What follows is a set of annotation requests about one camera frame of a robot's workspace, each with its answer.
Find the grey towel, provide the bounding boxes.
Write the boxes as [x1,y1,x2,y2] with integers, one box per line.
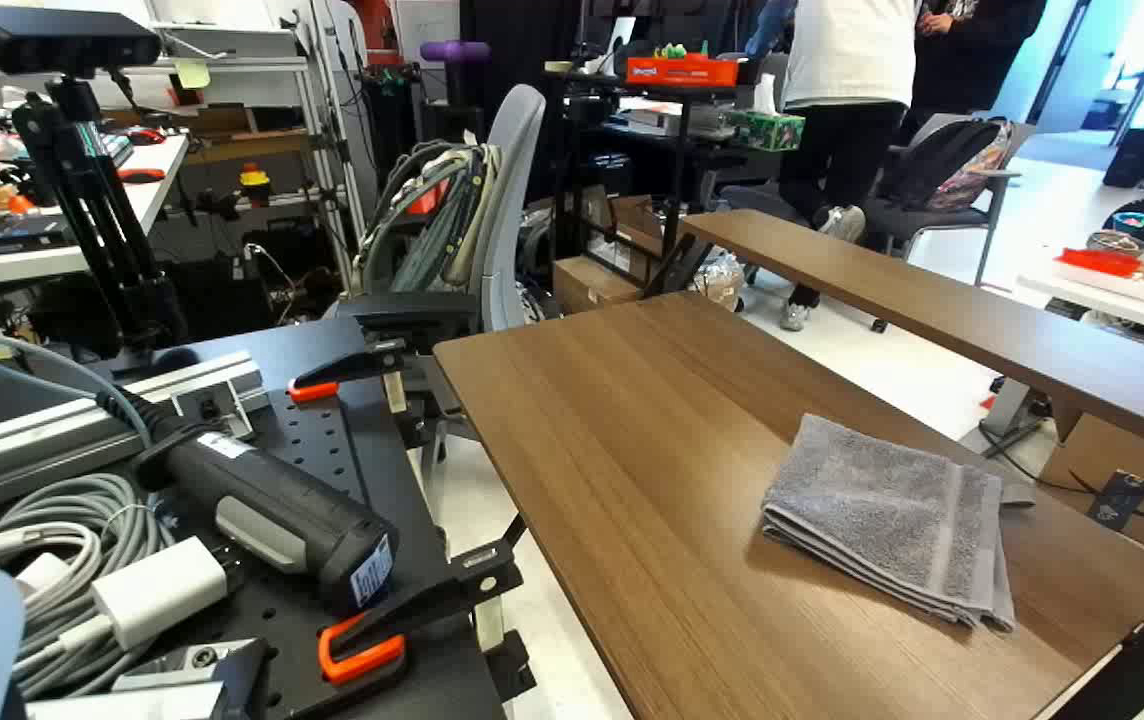
[759,410,1023,630]

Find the clear plastic bag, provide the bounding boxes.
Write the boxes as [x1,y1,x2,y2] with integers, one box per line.
[688,244,754,316]

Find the grey office chair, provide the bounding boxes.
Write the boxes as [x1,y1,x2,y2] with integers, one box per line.
[330,79,551,353]

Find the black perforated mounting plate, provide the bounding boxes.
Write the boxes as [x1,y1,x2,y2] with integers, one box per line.
[127,316,510,720]

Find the small black bar clamp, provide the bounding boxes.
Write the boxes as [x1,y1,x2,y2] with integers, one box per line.
[284,334,447,417]

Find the green box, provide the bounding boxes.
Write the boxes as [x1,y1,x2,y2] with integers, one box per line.
[728,108,810,155]

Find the orange storage tray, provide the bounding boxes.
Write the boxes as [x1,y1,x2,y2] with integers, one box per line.
[620,49,745,96]

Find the black handheld device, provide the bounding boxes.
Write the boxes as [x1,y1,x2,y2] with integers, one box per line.
[164,426,400,621]

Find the purple cylinder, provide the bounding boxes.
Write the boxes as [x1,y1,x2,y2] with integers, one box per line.
[418,36,493,66]

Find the person in white shirt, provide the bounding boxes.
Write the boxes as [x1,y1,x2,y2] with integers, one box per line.
[745,0,928,334]

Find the black chair with bag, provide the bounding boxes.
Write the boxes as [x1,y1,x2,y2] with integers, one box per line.
[862,112,1023,291]

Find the white power adapter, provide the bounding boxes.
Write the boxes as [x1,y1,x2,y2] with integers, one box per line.
[88,530,233,650]

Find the person in dark clothes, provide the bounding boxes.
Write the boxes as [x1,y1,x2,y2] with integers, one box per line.
[907,0,1048,114]

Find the cardboard box under table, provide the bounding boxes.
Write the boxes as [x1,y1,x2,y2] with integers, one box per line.
[1038,410,1144,568]

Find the white workbench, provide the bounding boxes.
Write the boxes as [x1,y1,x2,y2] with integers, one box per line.
[0,131,189,294]

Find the coiled cables on chair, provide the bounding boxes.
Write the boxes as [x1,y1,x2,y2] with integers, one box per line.
[350,135,503,294]

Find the large orange handled clamp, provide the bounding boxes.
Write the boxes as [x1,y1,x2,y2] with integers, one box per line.
[312,517,528,690]

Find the black camera stand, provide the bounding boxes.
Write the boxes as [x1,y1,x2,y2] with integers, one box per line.
[8,71,189,356]

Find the thin grey cable loop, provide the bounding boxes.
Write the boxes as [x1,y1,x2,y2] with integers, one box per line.
[0,331,156,452]

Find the grey cable bundle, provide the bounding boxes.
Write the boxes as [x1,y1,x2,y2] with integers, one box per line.
[0,467,183,703]

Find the aluminium extrusion rail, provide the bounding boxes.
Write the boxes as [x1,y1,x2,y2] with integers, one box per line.
[0,353,267,522]

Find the black stereo camera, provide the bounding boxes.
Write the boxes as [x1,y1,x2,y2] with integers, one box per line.
[0,0,164,76]

